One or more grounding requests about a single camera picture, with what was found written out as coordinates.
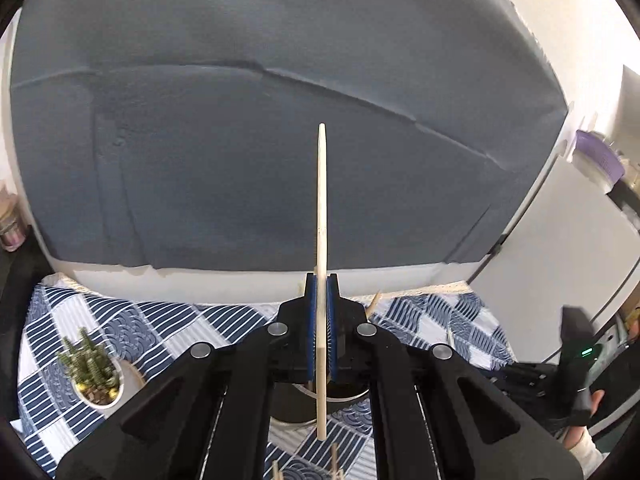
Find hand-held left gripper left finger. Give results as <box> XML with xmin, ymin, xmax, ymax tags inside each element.
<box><xmin>55</xmin><ymin>272</ymin><xmax>318</xmax><ymax>480</ymax></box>

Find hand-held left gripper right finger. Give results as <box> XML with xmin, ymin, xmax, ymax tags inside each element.
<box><xmin>326</xmin><ymin>272</ymin><xmax>585</xmax><ymax>480</ymax></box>

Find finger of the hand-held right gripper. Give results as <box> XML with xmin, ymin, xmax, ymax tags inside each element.
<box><xmin>520</xmin><ymin>380</ymin><xmax>563</xmax><ymax>406</ymax></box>
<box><xmin>492</xmin><ymin>361</ymin><xmax>561</xmax><ymax>381</ymax></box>

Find group of wooden chopsticks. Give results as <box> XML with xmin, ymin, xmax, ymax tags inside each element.
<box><xmin>270</xmin><ymin>289</ymin><xmax>457</xmax><ymax>480</ymax></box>

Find black cylindrical utensil holder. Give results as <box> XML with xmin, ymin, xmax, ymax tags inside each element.
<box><xmin>269</xmin><ymin>377</ymin><xmax>373</xmax><ymax>431</ymax></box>

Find long wooden chopstick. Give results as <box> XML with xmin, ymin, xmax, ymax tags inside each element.
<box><xmin>314</xmin><ymin>123</ymin><xmax>332</xmax><ymax>442</ymax></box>

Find person's right forearm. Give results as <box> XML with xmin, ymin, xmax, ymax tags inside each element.
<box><xmin>567</xmin><ymin>432</ymin><xmax>608</xmax><ymax>478</ymax></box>

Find person's right hand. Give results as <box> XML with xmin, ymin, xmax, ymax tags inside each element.
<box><xmin>564</xmin><ymin>389</ymin><xmax>607</xmax><ymax>446</ymax></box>

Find white cabinet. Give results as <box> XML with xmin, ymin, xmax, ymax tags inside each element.
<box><xmin>470</xmin><ymin>65</ymin><xmax>640</xmax><ymax>331</ymax></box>

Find blue patterned tablecloth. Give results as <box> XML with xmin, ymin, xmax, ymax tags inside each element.
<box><xmin>17</xmin><ymin>282</ymin><xmax>516</xmax><ymax>480</ymax></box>

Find round wooden coaster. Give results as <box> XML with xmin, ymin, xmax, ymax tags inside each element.
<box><xmin>117</xmin><ymin>360</ymin><xmax>147</xmax><ymax>396</ymax></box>

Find grey backdrop cloth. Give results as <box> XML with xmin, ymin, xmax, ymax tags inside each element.
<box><xmin>10</xmin><ymin>0</ymin><xmax>571</xmax><ymax>273</ymax></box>

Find potted cactus white pot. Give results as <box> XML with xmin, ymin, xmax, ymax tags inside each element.
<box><xmin>56</xmin><ymin>327</ymin><xmax>126</xmax><ymax>408</ymax></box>

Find black side table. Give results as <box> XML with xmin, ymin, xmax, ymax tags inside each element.
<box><xmin>0</xmin><ymin>240</ymin><xmax>51</xmax><ymax>411</ymax></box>

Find pink candle jar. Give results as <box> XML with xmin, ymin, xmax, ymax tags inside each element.
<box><xmin>0</xmin><ymin>195</ymin><xmax>28</xmax><ymax>253</ymax></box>

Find black power cable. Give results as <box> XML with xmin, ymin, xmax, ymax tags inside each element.
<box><xmin>470</xmin><ymin>232</ymin><xmax>506</xmax><ymax>286</ymax></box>

